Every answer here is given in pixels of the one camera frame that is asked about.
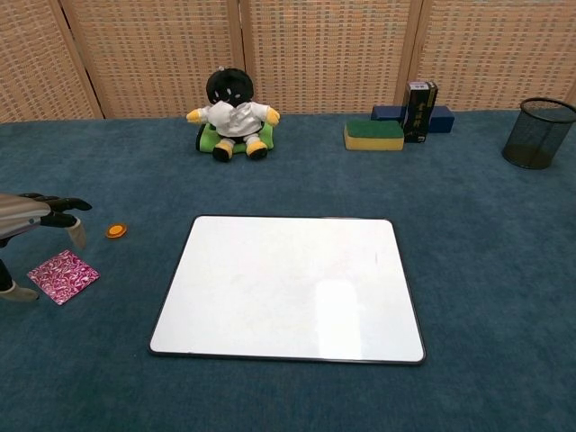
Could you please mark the black mesh pen holder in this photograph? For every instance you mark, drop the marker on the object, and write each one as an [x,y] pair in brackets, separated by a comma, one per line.
[533,135]

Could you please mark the pink patterned square packet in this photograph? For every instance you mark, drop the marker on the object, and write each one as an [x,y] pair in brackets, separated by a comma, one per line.
[63,276]

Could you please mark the yellow green sponge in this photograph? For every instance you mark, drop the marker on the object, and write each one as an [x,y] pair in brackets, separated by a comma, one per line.
[373,135]

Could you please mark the black plush doll white shirt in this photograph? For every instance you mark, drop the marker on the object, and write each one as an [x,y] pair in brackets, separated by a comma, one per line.
[231,112]

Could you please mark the small orange cap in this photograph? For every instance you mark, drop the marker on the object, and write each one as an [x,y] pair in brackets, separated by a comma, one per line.
[117,231]

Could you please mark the black box gold print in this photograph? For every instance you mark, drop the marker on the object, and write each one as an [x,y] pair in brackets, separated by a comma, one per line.
[420,112]

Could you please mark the white board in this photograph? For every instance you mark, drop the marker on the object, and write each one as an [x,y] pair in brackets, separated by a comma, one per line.
[288,288]

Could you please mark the woven folding screen panel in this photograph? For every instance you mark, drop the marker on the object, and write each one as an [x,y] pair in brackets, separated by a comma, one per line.
[495,49]
[153,54]
[328,54]
[31,58]

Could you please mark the blue rectangular block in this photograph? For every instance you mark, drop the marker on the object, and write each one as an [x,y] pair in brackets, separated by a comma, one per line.
[443,119]

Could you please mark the green plush seat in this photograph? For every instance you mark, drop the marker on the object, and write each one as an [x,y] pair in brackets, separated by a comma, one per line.
[206,140]

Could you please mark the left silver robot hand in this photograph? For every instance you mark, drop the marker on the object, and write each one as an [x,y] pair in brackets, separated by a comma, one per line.
[22,213]

